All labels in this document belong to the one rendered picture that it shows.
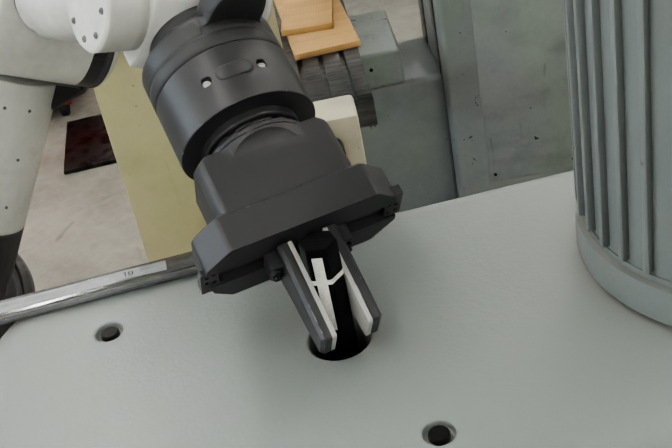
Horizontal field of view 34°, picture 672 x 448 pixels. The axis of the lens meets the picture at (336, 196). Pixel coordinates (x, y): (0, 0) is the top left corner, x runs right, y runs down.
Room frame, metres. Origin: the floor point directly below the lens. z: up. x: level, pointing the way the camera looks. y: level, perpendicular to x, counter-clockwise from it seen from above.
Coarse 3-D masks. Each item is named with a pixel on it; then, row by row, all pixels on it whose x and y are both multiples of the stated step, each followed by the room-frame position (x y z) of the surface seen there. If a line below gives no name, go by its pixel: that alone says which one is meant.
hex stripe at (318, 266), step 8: (312, 264) 0.49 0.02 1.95; (320, 264) 0.48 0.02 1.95; (320, 272) 0.49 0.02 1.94; (320, 280) 0.49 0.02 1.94; (320, 288) 0.49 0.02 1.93; (328, 288) 0.48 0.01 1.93; (320, 296) 0.49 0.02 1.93; (328, 296) 0.48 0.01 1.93; (328, 304) 0.48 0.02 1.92; (328, 312) 0.49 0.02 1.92; (336, 328) 0.48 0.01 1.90
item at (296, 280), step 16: (272, 256) 0.51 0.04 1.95; (288, 256) 0.50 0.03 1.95; (272, 272) 0.50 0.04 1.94; (288, 272) 0.49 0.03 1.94; (304, 272) 0.49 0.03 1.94; (288, 288) 0.50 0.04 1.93; (304, 288) 0.48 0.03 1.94; (304, 304) 0.48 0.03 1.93; (320, 304) 0.48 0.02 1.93; (304, 320) 0.48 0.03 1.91; (320, 320) 0.47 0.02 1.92; (320, 336) 0.46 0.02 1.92; (336, 336) 0.46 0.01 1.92
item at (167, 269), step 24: (144, 264) 0.60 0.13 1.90; (168, 264) 0.59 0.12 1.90; (192, 264) 0.59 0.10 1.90; (48, 288) 0.59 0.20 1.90; (72, 288) 0.59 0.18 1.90; (96, 288) 0.58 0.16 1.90; (120, 288) 0.58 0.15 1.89; (0, 312) 0.58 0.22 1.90; (24, 312) 0.57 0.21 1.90; (48, 312) 0.58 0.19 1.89
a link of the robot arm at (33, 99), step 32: (0, 96) 0.85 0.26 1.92; (32, 96) 0.86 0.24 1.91; (64, 96) 0.89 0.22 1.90; (0, 128) 0.85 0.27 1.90; (32, 128) 0.86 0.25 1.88; (0, 160) 0.85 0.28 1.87; (32, 160) 0.86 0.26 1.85; (0, 192) 0.84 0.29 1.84; (32, 192) 0.88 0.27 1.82; (0, 224) 0.84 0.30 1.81
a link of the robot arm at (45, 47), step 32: (0, 0) 0.84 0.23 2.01; (32, 0) 0.80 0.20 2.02; (64, 0) 0.76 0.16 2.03; (0, 32) 0.83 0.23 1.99; (32, 32) 0.84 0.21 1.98; (64, 32) 0.79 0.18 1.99; (0, 64) 0.84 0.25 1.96; (32, 64) 0.84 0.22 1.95; (64, 64) 0.85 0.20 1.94; (96, 64) 0.86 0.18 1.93
